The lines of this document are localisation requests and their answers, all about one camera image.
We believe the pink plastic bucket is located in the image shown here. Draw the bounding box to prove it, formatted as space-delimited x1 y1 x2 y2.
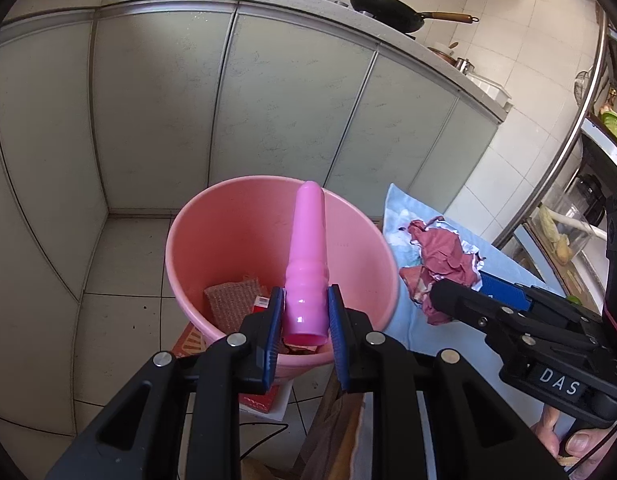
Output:
165 176 399 344

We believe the right hand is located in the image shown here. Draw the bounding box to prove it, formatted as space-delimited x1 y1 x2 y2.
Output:
531 405 617 479

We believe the black wok wooden handle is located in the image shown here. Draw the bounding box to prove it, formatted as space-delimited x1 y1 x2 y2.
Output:
349 0 479 34

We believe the corn cob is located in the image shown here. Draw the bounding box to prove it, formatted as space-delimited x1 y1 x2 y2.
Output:
537 204 561 245

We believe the ginger root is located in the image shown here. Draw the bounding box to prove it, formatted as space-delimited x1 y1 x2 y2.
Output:
555 240 573 266

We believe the red box under bucket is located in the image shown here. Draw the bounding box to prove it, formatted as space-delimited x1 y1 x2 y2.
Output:
170 323 293 422

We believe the light blue floral tablecloth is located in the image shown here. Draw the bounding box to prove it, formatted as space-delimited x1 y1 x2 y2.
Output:
332 182 564 480

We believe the red wrapper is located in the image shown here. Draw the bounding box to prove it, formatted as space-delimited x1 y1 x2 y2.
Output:
399 216 483 326

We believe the black blender jug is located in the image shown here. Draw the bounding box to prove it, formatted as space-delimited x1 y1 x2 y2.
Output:
575 174 607 226

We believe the white leek stalk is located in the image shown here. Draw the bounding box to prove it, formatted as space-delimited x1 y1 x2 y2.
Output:
549 209 608 240

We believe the clear plastic container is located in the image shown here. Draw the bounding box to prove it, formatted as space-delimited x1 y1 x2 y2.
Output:
541 188 593 259

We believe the copper pot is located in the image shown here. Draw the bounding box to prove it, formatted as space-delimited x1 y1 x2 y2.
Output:
427 41 458 66

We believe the metal storage shelf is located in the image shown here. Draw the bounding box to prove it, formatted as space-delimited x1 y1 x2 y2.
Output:
495 8 617 311

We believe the red flat package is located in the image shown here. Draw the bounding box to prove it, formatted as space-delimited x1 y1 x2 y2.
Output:
252 296 269 313

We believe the silver mesh scouring cloth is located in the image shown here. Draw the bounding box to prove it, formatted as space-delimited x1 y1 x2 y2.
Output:
204 278 261 334

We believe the small steel pot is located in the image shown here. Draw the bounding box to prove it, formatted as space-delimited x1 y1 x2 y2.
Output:
455 58 474 75

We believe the pink plastic tube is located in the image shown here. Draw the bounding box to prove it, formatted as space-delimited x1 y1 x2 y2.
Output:
284 181 329 347

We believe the white plastic tray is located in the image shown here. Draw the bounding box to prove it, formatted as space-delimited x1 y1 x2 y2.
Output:
467 74 512 107

